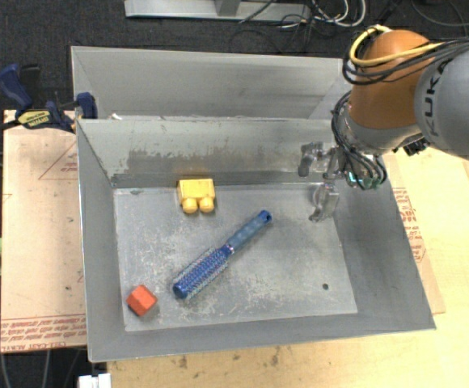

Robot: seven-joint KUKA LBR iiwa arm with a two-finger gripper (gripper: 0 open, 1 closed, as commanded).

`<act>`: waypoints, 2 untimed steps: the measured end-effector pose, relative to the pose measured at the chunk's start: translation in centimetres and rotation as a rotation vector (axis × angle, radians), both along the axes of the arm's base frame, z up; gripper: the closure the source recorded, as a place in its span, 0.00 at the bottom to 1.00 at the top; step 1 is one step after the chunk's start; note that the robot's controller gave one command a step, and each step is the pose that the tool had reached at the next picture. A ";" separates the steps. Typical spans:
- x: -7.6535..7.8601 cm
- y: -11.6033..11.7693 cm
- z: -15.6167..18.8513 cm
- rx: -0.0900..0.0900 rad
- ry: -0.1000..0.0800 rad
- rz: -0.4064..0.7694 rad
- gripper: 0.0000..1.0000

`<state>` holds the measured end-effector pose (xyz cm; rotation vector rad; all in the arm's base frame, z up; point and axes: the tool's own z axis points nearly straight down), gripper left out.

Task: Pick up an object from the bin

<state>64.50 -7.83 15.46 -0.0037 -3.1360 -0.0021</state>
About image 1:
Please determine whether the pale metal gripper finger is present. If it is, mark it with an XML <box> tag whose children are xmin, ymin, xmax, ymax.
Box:
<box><xmin>307</xmin><ymin>182</ymin><xmax>341</xmax><ymax>223</ymax></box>
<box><xmin>298</xmin><ymin>141</ymin><xmax>329</xmax><ymax>178</ymax></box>

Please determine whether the brown cardboard board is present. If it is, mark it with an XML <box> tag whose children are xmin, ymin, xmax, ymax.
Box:
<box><xmin>0</xmin><ymin>109</ymin><xmax>447</xmax><ymax>355</ymax></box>

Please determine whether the blue hairbrush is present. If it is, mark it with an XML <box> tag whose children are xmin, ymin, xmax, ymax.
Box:
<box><xmin>171</xmin><ymin>209</ymin><xmax>273</xmax><ymax>301</ymax></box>

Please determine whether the orange-red block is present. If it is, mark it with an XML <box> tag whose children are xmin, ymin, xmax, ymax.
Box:
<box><xmin>125</xmin><ymin>284</ymin><xmax>159</xmax><ymax>318</ymax></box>

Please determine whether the grey metal bin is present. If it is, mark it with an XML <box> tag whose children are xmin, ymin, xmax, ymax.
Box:
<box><xmin>70</xmin><ymin>45</ymin><xmax>437</xmax><ymax>364</ymax></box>

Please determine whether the yellow toy block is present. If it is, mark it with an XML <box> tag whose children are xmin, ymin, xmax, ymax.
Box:
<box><xmin>176</xmin><ymin>178</ymin><xmax>217</xmax><ymax>215</ymax></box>

